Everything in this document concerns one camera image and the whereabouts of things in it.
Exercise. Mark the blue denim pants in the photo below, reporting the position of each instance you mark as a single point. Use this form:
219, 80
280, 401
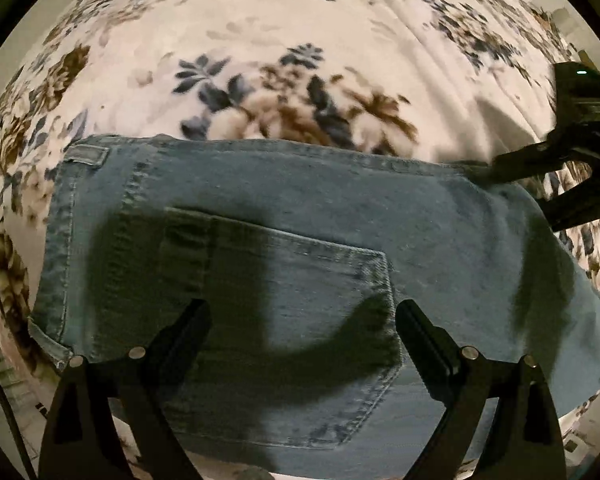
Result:
300, 260

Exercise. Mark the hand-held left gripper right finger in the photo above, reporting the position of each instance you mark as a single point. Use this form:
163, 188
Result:
422, 335

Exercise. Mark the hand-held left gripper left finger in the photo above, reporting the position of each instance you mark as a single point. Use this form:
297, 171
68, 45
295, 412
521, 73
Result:
180, 332

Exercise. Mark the floral printed blanket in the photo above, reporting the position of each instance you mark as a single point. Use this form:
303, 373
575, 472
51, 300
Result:
300, 55

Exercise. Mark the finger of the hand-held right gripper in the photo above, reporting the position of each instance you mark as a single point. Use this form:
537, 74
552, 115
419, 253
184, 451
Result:
525, 157
582, 202

